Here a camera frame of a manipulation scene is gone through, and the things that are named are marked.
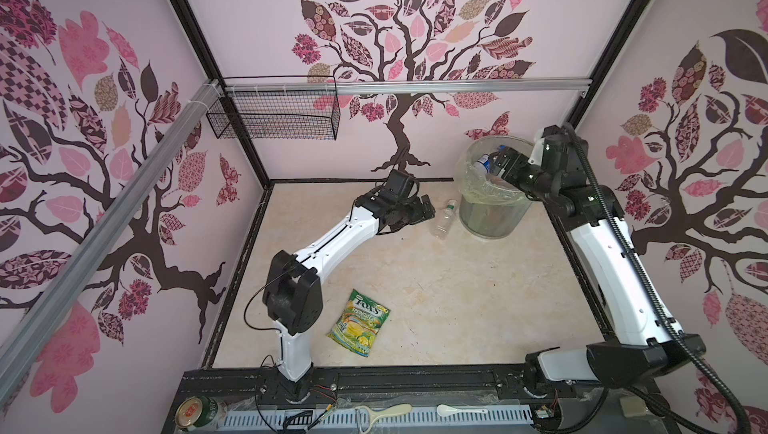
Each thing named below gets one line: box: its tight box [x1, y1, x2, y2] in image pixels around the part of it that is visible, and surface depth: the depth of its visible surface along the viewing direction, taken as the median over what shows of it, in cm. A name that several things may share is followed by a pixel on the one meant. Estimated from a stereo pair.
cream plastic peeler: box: [355, 403, 413, 433], surface depth 71 cm
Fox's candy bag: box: [326, 288, 391, 358], surface depth 83 cm
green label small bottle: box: [434, 199, 457, 239], surface depth 109 cm
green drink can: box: [175, 395, 218, 428], surface depth 63 cm
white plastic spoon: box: [436, 404, 489, 416], surface depth 71 cm
